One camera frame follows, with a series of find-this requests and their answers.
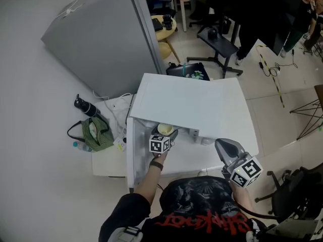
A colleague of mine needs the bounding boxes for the person's right forearm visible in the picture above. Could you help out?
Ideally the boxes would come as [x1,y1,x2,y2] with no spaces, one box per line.
[230,182,257,213]

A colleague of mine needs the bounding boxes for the white charger cable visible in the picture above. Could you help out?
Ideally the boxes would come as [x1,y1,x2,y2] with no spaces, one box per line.
[56,0,84,19]

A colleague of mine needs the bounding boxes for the black floor bag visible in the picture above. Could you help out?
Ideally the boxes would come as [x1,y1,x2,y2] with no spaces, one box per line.
[165,62,211,82]

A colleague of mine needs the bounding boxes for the green striped bag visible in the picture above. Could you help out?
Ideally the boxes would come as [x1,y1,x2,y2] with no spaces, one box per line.
[67,114,115,153]

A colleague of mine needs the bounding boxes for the black floor cables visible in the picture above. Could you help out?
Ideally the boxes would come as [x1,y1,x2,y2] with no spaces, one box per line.
[258,49,299,78]

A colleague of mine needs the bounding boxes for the black cylindrical lens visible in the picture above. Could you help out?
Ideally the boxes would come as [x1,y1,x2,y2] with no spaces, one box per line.
[161,14,175,31]

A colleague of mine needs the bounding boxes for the white power strip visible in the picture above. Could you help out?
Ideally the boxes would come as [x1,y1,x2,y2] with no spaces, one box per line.
[113,135,128,152]

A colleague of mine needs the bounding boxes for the grey partition panel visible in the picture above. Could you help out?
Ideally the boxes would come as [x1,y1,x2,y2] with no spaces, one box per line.
[40,0,166,99]

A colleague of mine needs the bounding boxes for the cream cup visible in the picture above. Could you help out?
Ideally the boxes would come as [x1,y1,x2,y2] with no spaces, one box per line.
[156,123,175,137]

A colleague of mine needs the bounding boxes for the black drinking bottle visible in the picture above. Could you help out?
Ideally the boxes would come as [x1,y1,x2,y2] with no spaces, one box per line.
[73,93,100,117]

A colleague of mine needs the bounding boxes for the person's black printed t-shirt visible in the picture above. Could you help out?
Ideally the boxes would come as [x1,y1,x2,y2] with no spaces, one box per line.
[98,175,266,242]

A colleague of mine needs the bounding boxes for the thick black cable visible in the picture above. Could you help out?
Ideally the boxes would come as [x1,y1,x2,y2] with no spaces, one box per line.
[234,202,281,221]

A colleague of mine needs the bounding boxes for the round wooden stool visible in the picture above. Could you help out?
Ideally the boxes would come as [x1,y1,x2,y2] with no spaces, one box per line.
[150,14,181,64]

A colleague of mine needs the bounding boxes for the black office chair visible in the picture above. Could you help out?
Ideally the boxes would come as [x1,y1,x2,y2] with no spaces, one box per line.
[254,161,323,236]

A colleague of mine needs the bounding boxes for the white box table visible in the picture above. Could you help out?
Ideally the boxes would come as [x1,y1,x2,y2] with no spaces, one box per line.
[125,73,214,188]

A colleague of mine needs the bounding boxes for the white cable bundle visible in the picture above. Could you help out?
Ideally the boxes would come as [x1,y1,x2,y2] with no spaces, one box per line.
[92,89,134,136]

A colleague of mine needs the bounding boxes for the person's left forearm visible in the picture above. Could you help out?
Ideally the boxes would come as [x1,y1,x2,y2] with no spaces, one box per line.
[133,152,169,207]

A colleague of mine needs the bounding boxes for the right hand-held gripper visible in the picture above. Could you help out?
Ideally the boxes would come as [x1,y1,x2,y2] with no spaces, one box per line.
[214,138,263,189]

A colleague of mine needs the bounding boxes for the yellow black floor tape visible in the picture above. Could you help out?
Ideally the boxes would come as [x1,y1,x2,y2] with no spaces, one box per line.
[255,44,286,109]

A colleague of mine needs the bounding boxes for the dark wristwatch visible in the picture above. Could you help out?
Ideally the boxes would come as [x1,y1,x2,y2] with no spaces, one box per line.
[149,160,165,171]

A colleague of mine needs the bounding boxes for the clear plastic water bottle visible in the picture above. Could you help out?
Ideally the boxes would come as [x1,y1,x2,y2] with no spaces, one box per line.
[73,141,93,153]

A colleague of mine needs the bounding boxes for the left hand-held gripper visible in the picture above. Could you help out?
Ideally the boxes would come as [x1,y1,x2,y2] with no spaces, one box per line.
[149,126,179,153]

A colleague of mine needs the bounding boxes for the black notebook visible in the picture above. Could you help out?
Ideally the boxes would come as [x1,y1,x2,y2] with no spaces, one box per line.
[151,18,164,33]

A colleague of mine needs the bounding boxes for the wire-leg wooden table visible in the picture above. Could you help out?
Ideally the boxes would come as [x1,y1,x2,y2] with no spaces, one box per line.
[289,84,323,141]

